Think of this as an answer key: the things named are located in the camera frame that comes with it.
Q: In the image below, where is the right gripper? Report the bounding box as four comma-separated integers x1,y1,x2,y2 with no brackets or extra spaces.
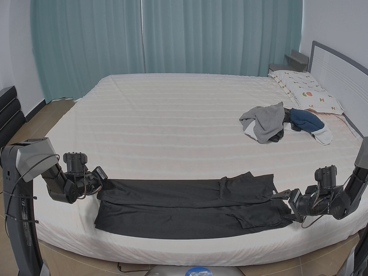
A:
272,189,315,223

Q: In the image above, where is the black T-shirt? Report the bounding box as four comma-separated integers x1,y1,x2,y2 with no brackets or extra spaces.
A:
94,171,294,240

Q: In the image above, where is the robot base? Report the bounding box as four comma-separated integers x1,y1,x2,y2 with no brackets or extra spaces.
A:
145,265,239,276

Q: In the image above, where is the pile of clothes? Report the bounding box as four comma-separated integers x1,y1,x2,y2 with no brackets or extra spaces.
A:
239,102,333,146

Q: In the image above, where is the bed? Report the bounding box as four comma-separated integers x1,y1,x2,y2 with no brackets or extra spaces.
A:
34,40,368,267

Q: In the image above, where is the white printed pillow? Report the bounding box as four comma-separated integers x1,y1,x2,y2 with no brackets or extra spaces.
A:
268,69,345,115

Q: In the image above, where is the grey bedside table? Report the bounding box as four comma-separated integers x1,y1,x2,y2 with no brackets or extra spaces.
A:
269,50,309,73

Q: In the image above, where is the blue-green curtain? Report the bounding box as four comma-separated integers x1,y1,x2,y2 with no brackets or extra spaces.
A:
142,0,303,77
31,0,145,101

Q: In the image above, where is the black chest of drawers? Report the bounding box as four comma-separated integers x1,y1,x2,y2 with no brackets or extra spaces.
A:
0,86,28,147

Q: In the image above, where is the black cable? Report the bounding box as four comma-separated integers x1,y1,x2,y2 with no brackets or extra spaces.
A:
116,262,151,273
4,154,60,241

